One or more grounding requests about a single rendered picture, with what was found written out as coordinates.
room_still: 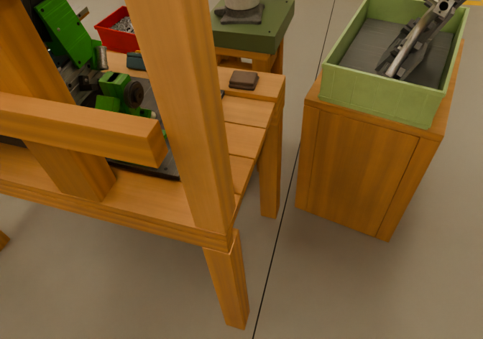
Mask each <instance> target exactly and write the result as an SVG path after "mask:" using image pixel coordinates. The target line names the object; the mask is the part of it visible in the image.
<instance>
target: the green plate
mask: <svg viewBox="0 0 483 339"><path fill-rule="evenodd" d="M33 9H34V10H35V11H36V12H37V14H38V15H39V17H40V19H41V20H42V21H43V23H44V25H45V27H46V28H47V30H48V32H49V34H50V36H51V38H52V40H53V42H46V43H45V44H46V45H47V46H48V47H49V48H50V50H51V51H52V53H53V54H54V56H60V55H67V56H68V57H69V58H70V60H71V61H72V62H73V64H74V65H75V66H76V68H77V69H81V68H82V67H83V66H84V65H85V64H86V63H87V62H88V61H89V60H90V59H91V58H92V48H91V37H90V36H89V34H88V33H87V31H86V29H85V28H84V26H83V25H82V24H81V22H80V20H79V18H78V17H77V16H76V14H75V12H74V11H73V10H72V8H71V6H70V5H69V3H68V2H67V0H44V1H42V2H40V3H39V4H38V5H36V6H35V7H34V8H33ZM58 27H59V28H60V31H57V28H58Z"/></svg>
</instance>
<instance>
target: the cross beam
mask: <svg viewBox="0 0 483 339"><path fill-rule="evenodd" d="M0 135H4V136H10V137H14V138H17V139H23V140H27V141H33V142H37V143H41V144H46V145H50V146H54V147H60V148H63V149H70V150H73V151H77V152H83V153H87V154H93V155H97V156H101V157H107V158H110V159H117V160H120V161H124V162H130V163H134V164H140V165H144V166H148V167H154V168H159V167H160V165H161V163H162V161H163V159H164V158H165V156H166V155H167V153H168V149H167V145H166V142H165V138H164V136H163V133H162V129H161V127H160V122H159V121H158V120H157V119H149V118H145V117H141V116H133V115H129V114H124V113H117V112H113V111H105V110H101V109H96V108H89V107H84V106H77V105H73V104H68V103H61V102H56V101H49V100H44V99H40V98H32V97H28V96H21V95H16V94H11V93H4V92H0Z"/></svg>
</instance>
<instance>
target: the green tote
mask: <svg viewBox="0 0 483 339"><path fill-rule="evenodd" d="M424 3H425V1H424V0H363V2H362V4H361V6H360V7H359V8H358V10H357V11H356V13H355V15H354V16H353V17H352V19H351V21H350V22H349V23H348V25H347V26H346V28H345V30H344V31H343V32H342V34H341V36H340V37H339V38H338V40H337V41H336V43H335V45H334V46H333V47H332V49H331V51H330V52H329V54H328V55H327V57H326V59H325V60H324V61H323V63H322V66H321V67H322V68H323V72H322V78H321V89H320V93H319V94H318V97H319V99H320V101H325V102H328V103H332V104H336V105H338V106H343V107H346V108H350V109H354V110H356V111H361V112H364V113H368V114H371V115H374V116H379V117H382V118H384V119H389V120H392V121H396V122H400V123H402V124H407V125H410V126H414V127H417V128H420V129H425V130H426V129H428V128H430V127H431V124H432V121H433V117H434V116H435V114H436V111H437V109H438V107H439V105H440V103H441V100H442V98H443V97H445V95H446V92H447V89H448V86H449V81H450V79H451V74H452V71H453V68H454V63H455V60H456V56H457V53H458V50H459V45H460V42H461V38H462V34H463V32H464V27H465V24H466V19H467V17H468V13H469V9H470V8H469V7H464V6H460V7H459V8H458V9H456V10H455V13H454V15H453V16H452V18H451V19H450V20H449V21H448V22H447V23H446V24H445V26H444V27H443V28H442V29H441V30H440V31H442V32H449V33H453V34H454V36H453V39H452V42H451V46H450V49H449V51H448V56H447V58H446V63H445V65H444V68H443V72H442V75H441V79H440V82H439V84H438V89H434V88H429V87H425V86H422V85H416V84H413V83H408V82H405V81H401V80H396V79H392V78H387V77H384V76H380V75H375V74H371V73H366V72H362V71H359V70H354V69H351V68H345V67H341V66H339V63H340V62H341V60H342V58H343V56H344V55H345V53H346V51H347V50H348V48H349V47H350V45H351V43H352V42H353V40H354V38H355V37H356V35H357V34H358V32H359V30H360V29H361V27H362V25H363V24H364V22H365V21H366V19H367V18H372V19H379V20H383V21H387V22H394V23H399V24H407V23H408V22H409V21H410V20H411V19H414V20H416V19H417V18H418V17H420V18H421V17H422V16H423V15H424V14H425V13H426V12H427V11H428V10H429V8H428V7H427V6H425V5H424Z"/></svg>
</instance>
